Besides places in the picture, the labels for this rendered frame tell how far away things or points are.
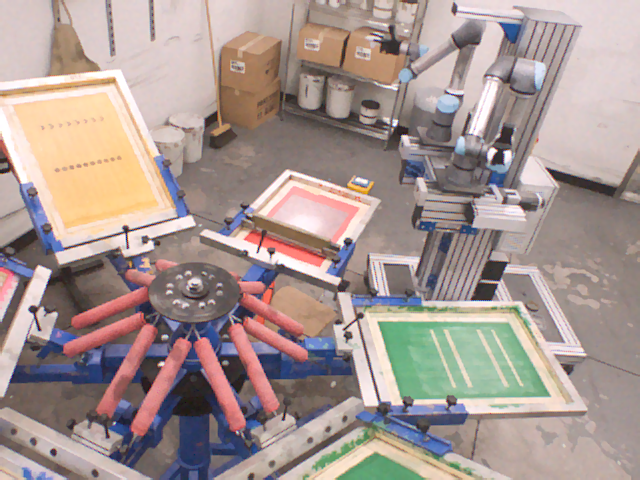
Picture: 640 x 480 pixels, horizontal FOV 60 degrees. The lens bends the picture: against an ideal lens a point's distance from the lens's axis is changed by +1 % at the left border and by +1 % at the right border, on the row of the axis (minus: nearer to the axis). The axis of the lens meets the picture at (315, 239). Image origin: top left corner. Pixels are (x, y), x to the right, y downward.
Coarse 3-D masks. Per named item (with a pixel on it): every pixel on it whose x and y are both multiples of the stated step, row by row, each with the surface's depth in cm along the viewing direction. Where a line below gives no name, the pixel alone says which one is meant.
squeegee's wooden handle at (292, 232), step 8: (256, 216) 268; (264, 216) 268; (256, 224) 270; (264, 224) 268; (272, 224) 266; (280, 224) 265; (288, 224) 265; (280, 232) 267; (288, 232) 265; (296, 232) 263; (304, 232) 262; (312, 232) 262; (296, 240) 266; (304, 240) 264; (312, 240) 262; (320, 240) 260; (328, 240) 259; (320, 248) 263; (328, 248) 262
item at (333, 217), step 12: (324, 204) 303; (336, 204) 305; (348, 204) 306; (312, 216) 292; (324, 216) 294; (336, 216) 295; (348, 216) 297; (312, 228) 283; (324, 228) 285; (336, 228) 286; (336, 240) 278; (288, 252) 265; (300, 252) 266; (312, 252) 267; (312, 264) 259
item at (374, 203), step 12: (276, 180) 310; (300, 180) 318; (312, 180) 315; (264, 192) 298; (276, 192) 306; (336, 192) 312; (348, 192) 310; (252, 204) 288; (264, 204) 294; (372, 204) 303; (372, 216) 298; (240, 228) 273; (360, 228) 283
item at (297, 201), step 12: (288, 192) 308; (300, 192) 310; (276, 204) 297; (288, 204) 298; (300, 204) 300; (312, 204) 301; (276, 216) 288; (288, 216) 289; (300, 216) 291; (252, 240) 268; (264, 240) 270; (276, 240) 271
